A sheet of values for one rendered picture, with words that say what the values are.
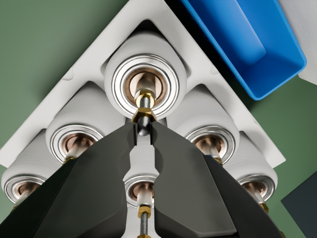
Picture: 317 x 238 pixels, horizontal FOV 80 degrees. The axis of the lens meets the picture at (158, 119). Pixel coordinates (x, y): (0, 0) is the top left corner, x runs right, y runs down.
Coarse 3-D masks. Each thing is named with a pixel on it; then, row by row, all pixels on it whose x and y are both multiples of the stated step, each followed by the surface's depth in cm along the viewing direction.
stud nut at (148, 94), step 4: (140, 92) 18; (144, 92) 18; (148, 92) 18; (136, 96) 18; (140, 96) 18; (144, 96) 18; (148, 96) 18; (152, 96) 18; (136, 100) 18; (152, 100) 18; (136, 104) 18; (152, 104) 18
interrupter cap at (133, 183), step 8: (136, 176) 27; (144, 176) 27; (152, 176) 27; (128, 184) 28; (136, 184) 28; (144, 184) 29; (152, 184) 28; (128, 192) 29; (136, 192) 29; (152, 192) 30; (128, 200) 30; (136, 200) 30; (152, 200) 30
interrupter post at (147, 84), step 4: (140, 80) 21; (144, 80) 20; (148, 80) 20; (140, 84) 19; (144, 84) 19; (148, 84) 19; (152, 84) 20; (136, 88) 19; (140, 88) 18; (144, 88) 18; (148, 88) 18; (152, 88) 19; (136, 92) 18; (152, 92) 18; (156, 96) 19
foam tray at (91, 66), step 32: (160, 0) 23; (128, 32) 25; (160, 32) 35; (96, 64) 27; (192, 64) 27; (64, 96) 29; (224, 96) 30; (32, 128) 31; (256, 128) 33; (0, 160) 34
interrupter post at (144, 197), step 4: (140, 188) 29; (144, 188) 28; (148, 188) 29; (140, 192) 28; (144, 192) 28; (148, 192) 28; (140, 196) 27; (144, 196) 27; (148, 196) 27; (140, 200) 27; (144, 200) 27; (148, 200) 27; (140, 204) 26; (144, 204) 26; (148, 204) 26
